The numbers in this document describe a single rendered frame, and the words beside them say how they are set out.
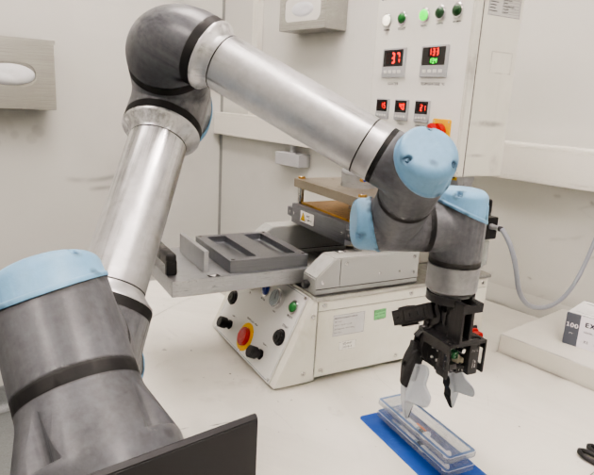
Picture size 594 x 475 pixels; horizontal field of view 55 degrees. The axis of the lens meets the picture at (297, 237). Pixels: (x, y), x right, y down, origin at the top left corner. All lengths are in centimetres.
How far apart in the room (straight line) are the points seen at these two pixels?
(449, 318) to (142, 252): 44
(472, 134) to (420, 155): 59
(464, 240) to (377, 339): 44
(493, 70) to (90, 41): 167
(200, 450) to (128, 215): 36
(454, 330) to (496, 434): 29
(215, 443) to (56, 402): 14
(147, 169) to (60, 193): 169
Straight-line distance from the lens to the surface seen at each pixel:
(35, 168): 243
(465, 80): 122
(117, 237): 75
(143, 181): 79
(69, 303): 56
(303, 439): 99
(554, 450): 109
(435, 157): 67
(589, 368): 132
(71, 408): 52
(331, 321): 112
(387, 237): 78
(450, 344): 85
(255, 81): 73
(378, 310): 117
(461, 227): 81
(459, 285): 84
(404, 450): 99
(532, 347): 137
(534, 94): 167
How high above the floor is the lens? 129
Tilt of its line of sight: 14 degrees down
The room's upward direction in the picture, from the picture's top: 3 degrees clockwise
